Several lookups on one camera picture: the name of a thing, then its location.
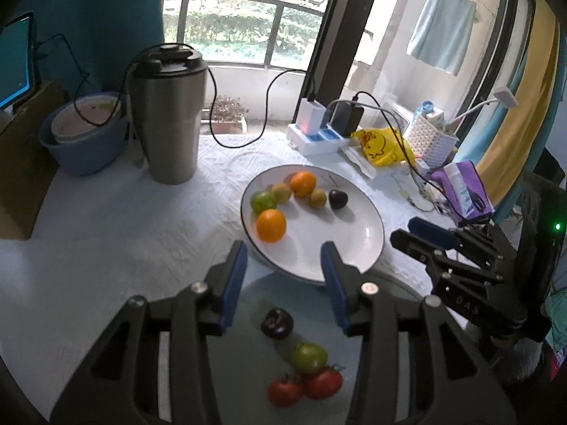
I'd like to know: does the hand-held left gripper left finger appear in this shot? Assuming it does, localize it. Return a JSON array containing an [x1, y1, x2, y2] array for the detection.
[[50, 240, 249, 425]]

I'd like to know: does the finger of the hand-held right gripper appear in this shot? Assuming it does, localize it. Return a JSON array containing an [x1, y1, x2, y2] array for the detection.
[[390, 229, 506, 287], [408, 218, 506, 263]]

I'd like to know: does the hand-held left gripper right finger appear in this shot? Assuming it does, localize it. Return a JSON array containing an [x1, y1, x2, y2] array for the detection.
[[321, 241, 518, 425]]

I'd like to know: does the white plate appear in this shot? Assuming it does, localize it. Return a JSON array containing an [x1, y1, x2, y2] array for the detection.
[[240, 165, 385, 285]]

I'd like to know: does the round orange fruit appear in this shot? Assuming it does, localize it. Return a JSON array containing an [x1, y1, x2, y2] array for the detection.
[[290, 171, 318, 198], [256, 209, 287, 244]]

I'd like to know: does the green tomato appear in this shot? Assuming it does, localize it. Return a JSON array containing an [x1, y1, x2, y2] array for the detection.
[[290, 343, 329, 375]]

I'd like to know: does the round glass board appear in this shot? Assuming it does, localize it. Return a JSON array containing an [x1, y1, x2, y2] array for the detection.
[[208, 270, 448, 425]]

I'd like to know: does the dark purple plum with stem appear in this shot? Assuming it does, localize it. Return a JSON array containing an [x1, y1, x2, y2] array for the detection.
[[327, 175, 349, 210]]

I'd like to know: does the green round fruit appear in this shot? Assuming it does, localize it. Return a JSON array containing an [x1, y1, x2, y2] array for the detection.
[[251, 191, 278, 213]]

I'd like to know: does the red tomato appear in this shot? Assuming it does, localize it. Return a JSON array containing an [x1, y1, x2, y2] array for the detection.
[[267, 375, 305, 408], [302, 365, 345, 400]]

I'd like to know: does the person's right forearm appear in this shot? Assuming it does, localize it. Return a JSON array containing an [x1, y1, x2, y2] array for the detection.
[[489, 335, 567, 386]]

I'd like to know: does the white tube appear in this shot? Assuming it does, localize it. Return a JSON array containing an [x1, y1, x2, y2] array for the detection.
[[443, 163, 475, 217]]

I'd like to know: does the purple pouch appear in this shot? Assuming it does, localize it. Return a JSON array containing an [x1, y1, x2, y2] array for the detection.
[[431, 161, 496, 227]]

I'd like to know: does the teal curtain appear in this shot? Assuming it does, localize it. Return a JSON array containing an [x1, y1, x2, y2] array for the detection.
[[492, 66, 538, 224], [9, 0, 167, 107]]

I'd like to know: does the white woven basket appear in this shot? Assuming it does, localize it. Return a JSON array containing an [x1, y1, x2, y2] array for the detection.
[[405, 115, 459, 164]]

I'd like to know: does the white paper packet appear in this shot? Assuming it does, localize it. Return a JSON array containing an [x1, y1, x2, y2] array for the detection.
[[341, 146, 387, 179]]

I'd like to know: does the yellow duck bag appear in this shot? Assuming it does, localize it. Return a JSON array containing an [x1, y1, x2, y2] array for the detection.
[[351, 127, 417, 166]]

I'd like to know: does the blue capped bottle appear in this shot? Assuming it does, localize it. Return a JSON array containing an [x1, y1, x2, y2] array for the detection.
[[414, 101, 446, 127]]

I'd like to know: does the white textured tablecloth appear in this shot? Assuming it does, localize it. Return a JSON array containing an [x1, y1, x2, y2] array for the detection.
[[0, 133, 461, 425]]

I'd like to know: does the white power strip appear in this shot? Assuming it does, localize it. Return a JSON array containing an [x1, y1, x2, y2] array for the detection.
[[287, 123, 350, 157]]

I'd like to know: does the black charger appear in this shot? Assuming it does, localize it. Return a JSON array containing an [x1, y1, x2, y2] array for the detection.
[[330, 103, 365, 136]]

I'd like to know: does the yellow curtain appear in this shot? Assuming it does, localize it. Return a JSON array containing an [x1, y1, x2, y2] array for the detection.
[[476, 4, 560, 193]]

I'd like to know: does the white desk lamp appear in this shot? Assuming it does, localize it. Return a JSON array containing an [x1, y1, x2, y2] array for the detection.
[[452, 86, 520, 131]]

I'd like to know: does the white charger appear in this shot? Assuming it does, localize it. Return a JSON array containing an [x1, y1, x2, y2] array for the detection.
[[296, 100, 327, 136]]

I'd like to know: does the steel tumbler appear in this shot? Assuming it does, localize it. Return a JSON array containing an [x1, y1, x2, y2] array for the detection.
[[126, 43, 209, 185]]

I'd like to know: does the balcony potted plant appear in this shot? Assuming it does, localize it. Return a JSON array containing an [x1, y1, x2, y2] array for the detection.
[[201, 95, 249, 134]]

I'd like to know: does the blue bowl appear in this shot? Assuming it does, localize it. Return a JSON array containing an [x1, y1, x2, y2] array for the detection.
[[38, 92, 131, 177]]

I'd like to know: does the light blue towel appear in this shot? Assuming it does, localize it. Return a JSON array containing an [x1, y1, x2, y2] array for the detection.
[[406, 0, 477, 76]]

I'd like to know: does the white inner bowl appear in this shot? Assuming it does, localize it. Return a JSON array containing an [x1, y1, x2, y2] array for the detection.
[[51, 93, 124, 145]]

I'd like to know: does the cardboard box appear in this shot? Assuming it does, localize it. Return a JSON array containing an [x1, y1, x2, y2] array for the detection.
[[0, 80, 67, 240]]

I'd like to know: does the tablet screen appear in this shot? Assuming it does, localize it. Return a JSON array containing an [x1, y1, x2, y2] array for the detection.
[[0, 11, 36, 111]]

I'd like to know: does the black charger cable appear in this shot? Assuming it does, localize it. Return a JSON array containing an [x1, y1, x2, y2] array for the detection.
[[119, 59, 317, 148]]

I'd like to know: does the dark door frame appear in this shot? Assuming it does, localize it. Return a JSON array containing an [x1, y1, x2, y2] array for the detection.
[[305, 0, 387, 107]]

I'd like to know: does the black tablet cable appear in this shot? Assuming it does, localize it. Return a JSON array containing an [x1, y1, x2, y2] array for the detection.
[[34, 33, 134, 125]]

